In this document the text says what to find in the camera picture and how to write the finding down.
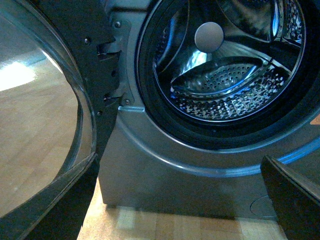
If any stainless steel perforated drum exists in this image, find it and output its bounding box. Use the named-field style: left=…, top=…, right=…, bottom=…
left=153, top=0, right=306, bottom=123

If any grey door hinge bracket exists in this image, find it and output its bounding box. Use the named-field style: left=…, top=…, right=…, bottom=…
left=97, top=12, right=135, bottom=106

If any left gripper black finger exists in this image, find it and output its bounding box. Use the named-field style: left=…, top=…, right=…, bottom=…
left=260, top=155, right=320, bottom=240

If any orange warning sticker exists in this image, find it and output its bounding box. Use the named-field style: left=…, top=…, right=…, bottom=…
left=310, top=114, right=320, bottom=125

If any washing machine glass door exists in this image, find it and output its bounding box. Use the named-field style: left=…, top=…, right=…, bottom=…
left=0, top=0, right=120, bottom=240

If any round filter access cover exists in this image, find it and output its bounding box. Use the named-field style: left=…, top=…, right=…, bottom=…
left=249, top=195, right=277, bottom=219

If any grey front-load washing machine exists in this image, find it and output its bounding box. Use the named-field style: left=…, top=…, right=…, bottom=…
left=99, top=0, right=320, bottom=219

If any black rubber door gasket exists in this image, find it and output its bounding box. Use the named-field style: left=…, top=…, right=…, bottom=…
left=136, top=0, right=320, bottom=150

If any grey round drum hub cap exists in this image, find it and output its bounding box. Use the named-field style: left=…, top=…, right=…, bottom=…
left=194, top=22, right=225, bottom=53

